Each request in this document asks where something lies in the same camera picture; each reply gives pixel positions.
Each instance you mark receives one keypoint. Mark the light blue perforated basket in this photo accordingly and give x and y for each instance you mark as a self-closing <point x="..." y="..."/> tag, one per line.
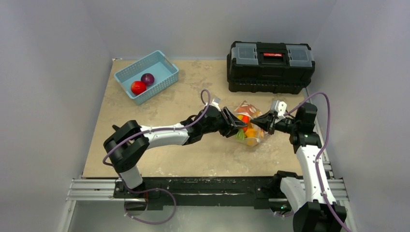
<point x="156" y="63"/>

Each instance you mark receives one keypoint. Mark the purple fake cabbage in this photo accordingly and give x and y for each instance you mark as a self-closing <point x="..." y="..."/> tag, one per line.
<point x="148" y="79"/>

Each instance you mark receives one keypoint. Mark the red fake apple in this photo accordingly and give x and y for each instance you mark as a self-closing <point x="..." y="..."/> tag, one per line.
<point x="138" y="87"/>

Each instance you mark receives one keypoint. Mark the polka dot zip top bag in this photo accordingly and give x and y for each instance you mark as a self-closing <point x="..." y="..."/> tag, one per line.
<point x="245" y="112"/>

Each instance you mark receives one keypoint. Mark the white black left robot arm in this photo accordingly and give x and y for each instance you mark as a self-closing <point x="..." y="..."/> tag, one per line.
<point x="128" y="143"/>

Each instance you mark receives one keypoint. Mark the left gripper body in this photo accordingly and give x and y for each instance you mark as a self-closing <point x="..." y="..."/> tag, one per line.
<point x="221" y="124"/>

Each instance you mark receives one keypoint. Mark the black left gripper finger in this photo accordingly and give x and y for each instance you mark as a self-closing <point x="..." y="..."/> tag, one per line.
<point x="238" y="133"/>
<point x="230" y="118"/>

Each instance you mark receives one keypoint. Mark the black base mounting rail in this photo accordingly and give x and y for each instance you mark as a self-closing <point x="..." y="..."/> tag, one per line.
<point x="259" y="192"/>

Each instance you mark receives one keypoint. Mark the black plastic toolbox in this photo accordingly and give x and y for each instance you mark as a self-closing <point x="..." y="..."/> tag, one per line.
<point x="269" y="67"/>

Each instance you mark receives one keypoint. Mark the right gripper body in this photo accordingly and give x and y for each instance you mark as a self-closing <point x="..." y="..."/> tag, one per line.
<point x="272" y="121"/>

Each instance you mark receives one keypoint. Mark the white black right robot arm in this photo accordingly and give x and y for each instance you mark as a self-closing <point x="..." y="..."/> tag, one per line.
<point x="314" y="207"/>

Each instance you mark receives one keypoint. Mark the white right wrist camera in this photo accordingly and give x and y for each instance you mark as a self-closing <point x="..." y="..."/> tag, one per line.
<point x="279" y="106"/>

